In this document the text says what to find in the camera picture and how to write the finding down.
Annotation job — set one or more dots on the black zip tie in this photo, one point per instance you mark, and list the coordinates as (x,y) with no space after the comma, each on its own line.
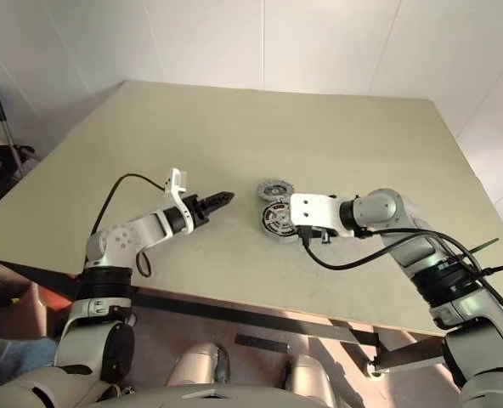
(485,245)
(500,270)

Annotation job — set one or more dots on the spoked motor rotor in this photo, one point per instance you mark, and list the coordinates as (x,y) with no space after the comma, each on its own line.
(273,221)

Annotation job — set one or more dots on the black floor tape strip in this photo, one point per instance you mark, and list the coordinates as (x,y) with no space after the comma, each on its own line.
(260,343)

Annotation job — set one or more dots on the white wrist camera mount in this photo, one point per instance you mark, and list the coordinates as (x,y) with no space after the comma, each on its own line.
(315,210)
(176,180)

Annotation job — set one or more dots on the blue jeans leg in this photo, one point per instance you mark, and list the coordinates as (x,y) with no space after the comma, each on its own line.
(13,357)

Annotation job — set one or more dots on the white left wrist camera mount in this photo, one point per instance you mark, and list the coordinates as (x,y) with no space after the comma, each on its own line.
(176,180)

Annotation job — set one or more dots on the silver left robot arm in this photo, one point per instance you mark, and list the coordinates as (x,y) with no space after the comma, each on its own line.
(111,244)

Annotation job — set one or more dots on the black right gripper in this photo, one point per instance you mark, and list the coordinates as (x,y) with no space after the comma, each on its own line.
(319,235)

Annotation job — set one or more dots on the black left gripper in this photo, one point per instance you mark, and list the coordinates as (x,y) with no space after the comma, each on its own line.
(198,212)

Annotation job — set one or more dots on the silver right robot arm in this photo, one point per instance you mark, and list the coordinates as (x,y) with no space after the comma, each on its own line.
(383,208)

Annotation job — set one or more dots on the silver robot torso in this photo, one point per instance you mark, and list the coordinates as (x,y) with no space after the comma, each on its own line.
(22,391)

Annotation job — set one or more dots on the silver left robot leg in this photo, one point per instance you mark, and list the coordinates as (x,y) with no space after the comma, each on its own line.
(196,365)

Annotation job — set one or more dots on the silver robot leg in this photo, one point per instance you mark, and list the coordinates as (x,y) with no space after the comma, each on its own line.
(306,378)
(196,365)

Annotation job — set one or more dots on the black table frame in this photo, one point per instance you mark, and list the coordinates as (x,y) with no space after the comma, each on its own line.
(234,316)

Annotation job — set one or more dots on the silver right robot leg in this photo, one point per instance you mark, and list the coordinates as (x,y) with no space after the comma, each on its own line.
(306,378)

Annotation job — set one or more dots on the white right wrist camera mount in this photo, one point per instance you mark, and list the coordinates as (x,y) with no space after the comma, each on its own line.
(315,210)

